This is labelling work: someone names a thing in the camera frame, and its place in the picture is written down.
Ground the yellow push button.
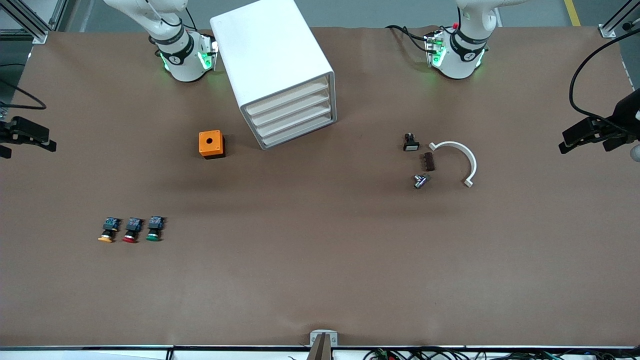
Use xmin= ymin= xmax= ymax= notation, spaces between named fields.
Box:
xmin=97 ymin=217 xmax=122 ymax=244

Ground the red push button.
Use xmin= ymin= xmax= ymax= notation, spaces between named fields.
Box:
xmin=122 ymin=217 xmax=145 ymax=244

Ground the green push button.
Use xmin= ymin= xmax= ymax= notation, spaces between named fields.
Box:
xmin=145 ymin=215 xmax=167 ymax=243

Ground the green-lit base connector box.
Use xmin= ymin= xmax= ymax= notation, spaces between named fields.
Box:
xmin=425 ymin=30 xmax=447 ymax=68
xmin=199 ymin=33 xmax=220 ymax=71

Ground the orange box with hole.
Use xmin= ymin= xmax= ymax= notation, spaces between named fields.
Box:
xmin=198 ymin=130 xmax=226 ymax=160

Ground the aluminium frame profile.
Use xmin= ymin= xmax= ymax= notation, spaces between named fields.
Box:
xmin=600 ymin=0 xmax=640 ymax=38
xmin=0 ymin=0 xmax=68 ymax=43

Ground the white half-ring clamp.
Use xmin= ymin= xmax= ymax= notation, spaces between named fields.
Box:
xmin=428 ymin=141 xmax=478 ymax=188

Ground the black base cable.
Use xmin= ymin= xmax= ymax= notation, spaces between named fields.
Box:
xmin=385 ymin=24 xmax=432 ymax=53

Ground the tangled cable bundle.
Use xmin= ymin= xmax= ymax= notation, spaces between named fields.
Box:
xmin=362 ymin=347 xmax=640 ymax=360

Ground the grey metal bracket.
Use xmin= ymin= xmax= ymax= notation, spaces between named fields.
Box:
xmin=310 ymin=330 xmax=339 ymax=360

